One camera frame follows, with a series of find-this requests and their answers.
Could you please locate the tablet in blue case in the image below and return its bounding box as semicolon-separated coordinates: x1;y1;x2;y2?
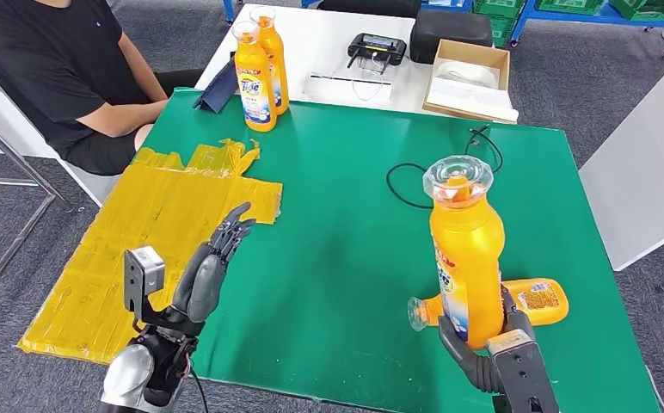
193;52;241;115

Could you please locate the black carry case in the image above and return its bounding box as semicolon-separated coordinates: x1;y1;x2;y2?
409;9;494;65

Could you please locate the black remote controller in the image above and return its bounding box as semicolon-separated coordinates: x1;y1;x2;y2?
347;33;408;74

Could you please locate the person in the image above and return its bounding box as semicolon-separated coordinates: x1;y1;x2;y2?
0;0;205;176

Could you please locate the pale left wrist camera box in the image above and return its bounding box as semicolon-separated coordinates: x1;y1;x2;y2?
124;246;166;316

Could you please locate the white foam sheet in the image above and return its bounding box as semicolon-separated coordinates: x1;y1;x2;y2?
426;77;519;122

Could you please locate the green plastic crate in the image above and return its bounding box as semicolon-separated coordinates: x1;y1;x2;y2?
472;0;528;19
535;0;606;15
610;0;664;21
490;16;515;48

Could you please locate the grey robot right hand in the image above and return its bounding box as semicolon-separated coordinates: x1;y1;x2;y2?
438;283;537;373

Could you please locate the orange detergent bottle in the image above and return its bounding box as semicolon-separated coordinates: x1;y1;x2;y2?
421;155;507;350
407;278;569;333
231;21;279;133
249;5;291;116

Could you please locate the grey metal frame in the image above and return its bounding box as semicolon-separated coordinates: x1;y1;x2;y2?
0;105;77;352

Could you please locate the white bench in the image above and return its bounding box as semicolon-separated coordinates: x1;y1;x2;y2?
0;34;122;207

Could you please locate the green table mat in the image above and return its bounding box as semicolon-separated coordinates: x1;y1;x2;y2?
138;87;661;413

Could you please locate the white charging cable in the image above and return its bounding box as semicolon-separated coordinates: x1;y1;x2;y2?
352;51;390;102

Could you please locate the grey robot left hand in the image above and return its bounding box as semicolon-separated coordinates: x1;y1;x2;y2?
169;202;257;338

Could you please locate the yellow tape sheet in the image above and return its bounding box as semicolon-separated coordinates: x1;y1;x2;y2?
17;138;284;366

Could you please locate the white side table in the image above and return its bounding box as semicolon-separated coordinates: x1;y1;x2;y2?
578;48;664;294

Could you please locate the cardboard box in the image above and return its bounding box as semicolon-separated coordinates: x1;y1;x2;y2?
421;38;520;126

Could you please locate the black cable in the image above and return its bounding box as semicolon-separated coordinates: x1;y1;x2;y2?
385;124;504;210

